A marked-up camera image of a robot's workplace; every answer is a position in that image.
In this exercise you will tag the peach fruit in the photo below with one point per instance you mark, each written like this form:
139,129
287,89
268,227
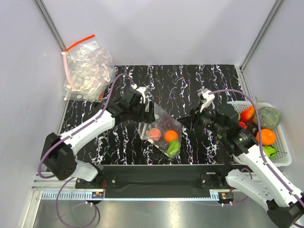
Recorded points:
154,134

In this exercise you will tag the black marble pattern mat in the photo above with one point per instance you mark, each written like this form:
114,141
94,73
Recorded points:
174,88

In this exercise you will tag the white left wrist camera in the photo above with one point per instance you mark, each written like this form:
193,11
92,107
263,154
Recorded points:
142,90

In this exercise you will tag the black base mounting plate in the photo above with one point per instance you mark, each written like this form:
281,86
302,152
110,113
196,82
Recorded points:
202,176

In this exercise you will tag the stack of zip bags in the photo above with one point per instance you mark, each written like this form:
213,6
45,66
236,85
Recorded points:
89,69

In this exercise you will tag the red orange pepper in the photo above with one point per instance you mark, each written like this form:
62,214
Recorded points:
247,114

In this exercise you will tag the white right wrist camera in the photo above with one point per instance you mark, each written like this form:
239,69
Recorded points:
206,98

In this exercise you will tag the clear spotted zip bag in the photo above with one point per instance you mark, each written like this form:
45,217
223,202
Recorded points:
161,144

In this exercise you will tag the purple grape bunch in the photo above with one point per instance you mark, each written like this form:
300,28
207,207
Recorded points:
166,122

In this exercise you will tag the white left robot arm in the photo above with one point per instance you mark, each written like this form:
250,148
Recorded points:
60,151

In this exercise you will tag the orange fruit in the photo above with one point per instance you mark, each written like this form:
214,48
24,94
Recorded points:
170,135
267,137

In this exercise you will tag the dark plum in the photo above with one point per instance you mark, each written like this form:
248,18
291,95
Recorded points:
252,128

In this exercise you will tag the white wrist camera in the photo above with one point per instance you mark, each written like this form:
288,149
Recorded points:
142,90
206,98

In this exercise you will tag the green apple front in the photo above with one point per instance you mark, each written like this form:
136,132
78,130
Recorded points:
270,151

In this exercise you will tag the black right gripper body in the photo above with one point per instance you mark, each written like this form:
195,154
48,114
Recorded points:
208,120

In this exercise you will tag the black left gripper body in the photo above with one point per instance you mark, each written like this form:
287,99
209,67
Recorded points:
137,114

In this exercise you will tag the green netted melon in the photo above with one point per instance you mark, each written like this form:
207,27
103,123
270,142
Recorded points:
269,117

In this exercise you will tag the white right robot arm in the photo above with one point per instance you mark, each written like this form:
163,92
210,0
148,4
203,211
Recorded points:
276,194

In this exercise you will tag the green starfruit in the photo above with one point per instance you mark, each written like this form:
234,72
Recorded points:
174,148

